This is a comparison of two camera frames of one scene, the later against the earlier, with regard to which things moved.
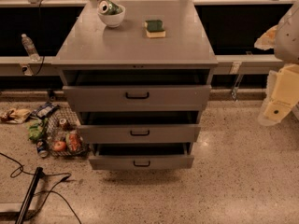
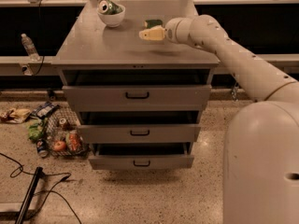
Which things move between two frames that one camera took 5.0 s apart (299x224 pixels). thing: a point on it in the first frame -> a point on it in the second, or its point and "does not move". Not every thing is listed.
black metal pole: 29,195 does not move
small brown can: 64,124 does not move
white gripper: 288,39 -> 171,32
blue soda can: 42,148 does not move
